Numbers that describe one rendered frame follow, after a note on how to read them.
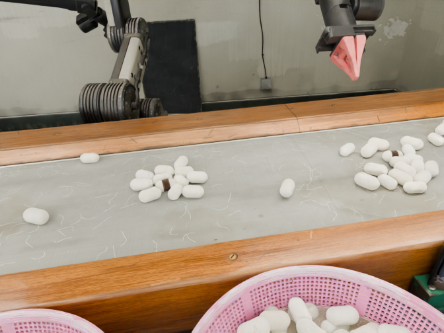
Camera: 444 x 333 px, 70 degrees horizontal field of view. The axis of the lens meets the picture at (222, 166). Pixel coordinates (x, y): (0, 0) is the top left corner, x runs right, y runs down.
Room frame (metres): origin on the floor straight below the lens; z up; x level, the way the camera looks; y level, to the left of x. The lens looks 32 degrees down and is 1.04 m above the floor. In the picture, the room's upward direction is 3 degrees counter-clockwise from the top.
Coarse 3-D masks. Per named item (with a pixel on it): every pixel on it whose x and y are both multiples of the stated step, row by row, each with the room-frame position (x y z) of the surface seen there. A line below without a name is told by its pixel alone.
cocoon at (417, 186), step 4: (404, 184) 0.39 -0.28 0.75; (408, 184) 0.38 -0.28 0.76; (412, 184) 0.38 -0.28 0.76; (416, 184) 0.38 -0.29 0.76; (420, 184) 0.38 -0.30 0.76; (424, 184) 0.38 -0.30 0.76; (404, 188) 0.38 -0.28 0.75; (408, 188) 0.38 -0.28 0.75; (412, 188) 0.37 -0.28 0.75; (416, 188) 0.37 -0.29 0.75; (420, 188) 0.37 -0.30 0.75; (424, 188) 0.37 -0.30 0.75; (408, 192) 0.38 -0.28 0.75; (412, 192) 0.37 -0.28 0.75; (416, 192) 0.38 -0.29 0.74; (420, 192) 0.38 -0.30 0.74
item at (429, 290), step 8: (440, 256) 0.24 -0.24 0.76; (440, 264) 0.24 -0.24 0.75; (432, 272) 0.24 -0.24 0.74; (440, 272) 0.24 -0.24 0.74; (416, 280) 0.24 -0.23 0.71; (424, 280) 0.24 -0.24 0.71; (432, 280) 0.24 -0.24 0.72; (440, 280) 0.23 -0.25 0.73; (408, 288) 0.25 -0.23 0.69; (416, 288) 0.24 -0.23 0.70; (424, 288) 0.23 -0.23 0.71; (432, 288) 0.23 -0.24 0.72; (440, 288) 0.23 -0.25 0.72; (416, 296) 0.24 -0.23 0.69; (424, 296) 0.23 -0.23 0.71; (432, 296) 0.22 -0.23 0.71; (440, 296) 0.22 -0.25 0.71; (432, 304) 0.23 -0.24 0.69; (440, 304) 0.23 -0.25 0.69
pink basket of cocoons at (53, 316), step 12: (12, 312) 0.19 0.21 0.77; (24, 312) 0.19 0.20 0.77; (36, 312) 0.19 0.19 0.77; (48, 312) 0.19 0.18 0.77; (60, 312) 0.19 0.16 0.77; (0, 324) 0.18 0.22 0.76; (12, 324) 0.19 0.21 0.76; (24, 324) 0.19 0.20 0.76; (36, 324) 0.19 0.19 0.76; (48, 324) 0.18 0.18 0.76; (60, 324) 0.18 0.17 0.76; (72, 324) 0.18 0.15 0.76; (84, 324) 0.17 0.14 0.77
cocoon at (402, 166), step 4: (396, 164) 0.44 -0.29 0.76; (400, 164) 0.43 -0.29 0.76; (404, 164) 0.43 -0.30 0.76; (396, 168) 0.43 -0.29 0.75; (400, 168) 0.43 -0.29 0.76; (404, 168) 0.42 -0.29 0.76; (408, 168) 0.42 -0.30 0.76; (412, 168) 0.42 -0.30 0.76; (408, 172) 0.41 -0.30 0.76; (412, 172) 0.41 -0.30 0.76; (412, 176) 0.41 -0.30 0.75
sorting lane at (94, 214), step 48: (240, 144) 0.57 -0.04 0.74; (288, 144) 0.56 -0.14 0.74; (336, 144) 0.55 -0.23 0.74; (432, 144) 0.53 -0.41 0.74; (0, 192) 0.44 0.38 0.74; (48, 192) 0.43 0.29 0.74; (96, 192) 0.43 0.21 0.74; (240, 192) 0.40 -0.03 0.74; (336, 192) 0.39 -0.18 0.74; (384, 192) 0.39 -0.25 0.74; (432, 192) 0.38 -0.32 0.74; (0, 240) 0.32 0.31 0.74; (48, 240) 0.32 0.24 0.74; (96, 240) 0.31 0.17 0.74; (144, 240) 0.31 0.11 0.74; (192, 240) 0.30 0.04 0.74
